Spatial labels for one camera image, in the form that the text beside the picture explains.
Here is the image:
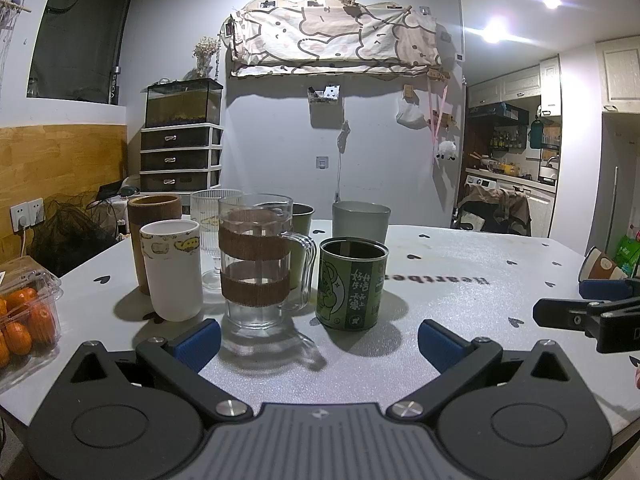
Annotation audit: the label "pile of orange kumquats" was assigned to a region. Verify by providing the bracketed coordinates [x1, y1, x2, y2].
[0, 287, 55, 368]

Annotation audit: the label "dark window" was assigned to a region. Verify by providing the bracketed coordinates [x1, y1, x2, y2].
[26, 0, 137, 107]

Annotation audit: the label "chair draped with clothes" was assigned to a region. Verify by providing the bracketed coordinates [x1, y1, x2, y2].
[456, 183, 533, 237]

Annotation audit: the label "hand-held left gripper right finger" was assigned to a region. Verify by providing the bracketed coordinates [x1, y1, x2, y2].
[386, 318, 577, 423]

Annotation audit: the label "brown paper cup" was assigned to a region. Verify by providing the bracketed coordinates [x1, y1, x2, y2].
[578, 246, 632, 283]

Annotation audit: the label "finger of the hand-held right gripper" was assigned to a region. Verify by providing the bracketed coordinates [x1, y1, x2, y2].
[579, 277, 640, 302]
[532, 297, 640, 354]

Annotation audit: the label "dark green cup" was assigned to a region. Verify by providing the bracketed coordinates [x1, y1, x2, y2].
[256, 202, 316, 293]

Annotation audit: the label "clear plastic fruit box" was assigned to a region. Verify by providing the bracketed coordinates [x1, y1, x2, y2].
[0, 255, 64, 392]

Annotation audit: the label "glass fish tank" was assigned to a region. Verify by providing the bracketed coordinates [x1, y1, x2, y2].
[144, 78, 224, 128]

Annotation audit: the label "white plastic drawer unit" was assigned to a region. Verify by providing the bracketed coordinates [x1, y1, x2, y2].
[138, 124, 224, 194]

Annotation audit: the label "white washing machine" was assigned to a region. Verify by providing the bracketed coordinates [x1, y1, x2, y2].
[465, 174, 506, 192]

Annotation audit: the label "green printed tin cup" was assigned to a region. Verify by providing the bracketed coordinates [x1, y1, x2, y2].
[315, 237, 390, 333]

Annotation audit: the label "printed cartoon blanket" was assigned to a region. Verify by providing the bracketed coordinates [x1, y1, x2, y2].
[222, 0, 444, 79]

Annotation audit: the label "white cup with cartoon print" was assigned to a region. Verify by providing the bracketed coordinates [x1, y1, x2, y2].
[139, 220, 205, 323]

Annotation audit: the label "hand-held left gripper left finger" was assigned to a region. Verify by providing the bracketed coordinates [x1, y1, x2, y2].
[64, 318, 252, 424]

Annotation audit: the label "glass mug with brown bands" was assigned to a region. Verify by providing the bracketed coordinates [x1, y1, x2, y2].
[217, 194, 319, 330]

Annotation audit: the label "ribbed glass goblet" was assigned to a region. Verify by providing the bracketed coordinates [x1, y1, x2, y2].
[190, 189, 246, 291]

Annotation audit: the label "dried flower bouquet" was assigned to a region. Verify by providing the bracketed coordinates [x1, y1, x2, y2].
[193, 36, 222, 79]

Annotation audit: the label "white kitchen cabinets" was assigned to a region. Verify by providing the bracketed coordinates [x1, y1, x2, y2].
[467, 34, 640, 111]

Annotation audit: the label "white hanging bag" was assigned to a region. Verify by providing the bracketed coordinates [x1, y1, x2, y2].
[396, 98, 427, 130]

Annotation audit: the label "grey cup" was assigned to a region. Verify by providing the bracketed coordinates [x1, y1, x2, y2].
[332, 201, 391, 246]

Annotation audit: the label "pink ribbon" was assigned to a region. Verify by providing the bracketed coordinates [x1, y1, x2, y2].
[427, 79, 451, 165]

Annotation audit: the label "black net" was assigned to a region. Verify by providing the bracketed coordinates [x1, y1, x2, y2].
[30, 194, 124, 278]

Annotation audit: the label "small wall shelf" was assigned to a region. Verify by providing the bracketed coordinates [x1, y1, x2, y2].
[307, 85, 342, 106]

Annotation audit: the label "white wall socket pair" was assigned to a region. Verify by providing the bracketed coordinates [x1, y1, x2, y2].
[10, 198, 46, 233]

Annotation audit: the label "tall brown cup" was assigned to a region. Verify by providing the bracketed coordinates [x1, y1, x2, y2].
[127, 194, 183, 296]

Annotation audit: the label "green plastic bag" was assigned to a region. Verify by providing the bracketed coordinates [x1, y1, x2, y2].
[614, 234, 640, 277]

